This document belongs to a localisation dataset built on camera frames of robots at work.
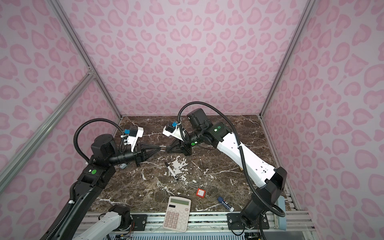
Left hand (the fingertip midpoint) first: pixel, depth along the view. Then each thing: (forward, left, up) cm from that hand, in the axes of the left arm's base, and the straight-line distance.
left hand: (159, 146), depth 61 cm
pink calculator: (-18, -5, -33) cm, 38 cm away
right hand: (0, -4, -1) cm, 5 cm away
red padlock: (-9, -16, -33) cm, 38 cm away
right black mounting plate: (-23, -33, -35) cm, 53 cm away
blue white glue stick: (-15, -29, -32) cm, 46 cm away
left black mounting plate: (-21, +13, -34) cm, 42 cm away
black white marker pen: (+4, 0, -34) cm, 35 cm away
